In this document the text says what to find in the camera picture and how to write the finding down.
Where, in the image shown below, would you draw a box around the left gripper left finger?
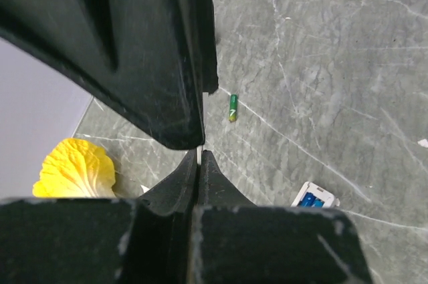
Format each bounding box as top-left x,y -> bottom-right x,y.
1,150 -> 197,283

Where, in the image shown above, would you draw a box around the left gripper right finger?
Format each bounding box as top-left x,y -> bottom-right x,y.
190,151 -> 372,283

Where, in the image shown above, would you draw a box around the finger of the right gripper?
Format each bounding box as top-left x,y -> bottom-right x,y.
195,0 -> 219,94
1,0 -> 205,150

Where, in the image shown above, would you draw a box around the grey white remote control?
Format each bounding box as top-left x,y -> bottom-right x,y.
291,182 -> 340,208

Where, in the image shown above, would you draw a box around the white battery cover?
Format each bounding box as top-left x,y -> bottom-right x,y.
197,92 -> 209,166

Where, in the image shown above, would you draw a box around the blue AAA battery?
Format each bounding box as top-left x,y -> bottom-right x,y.
298,192 -> 324,207

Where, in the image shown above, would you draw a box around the green AAA battery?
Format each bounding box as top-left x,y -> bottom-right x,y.
228,94 -> 238,122

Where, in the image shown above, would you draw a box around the yellow cabbage toy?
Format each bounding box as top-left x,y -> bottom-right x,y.
32,138 -> 116,198

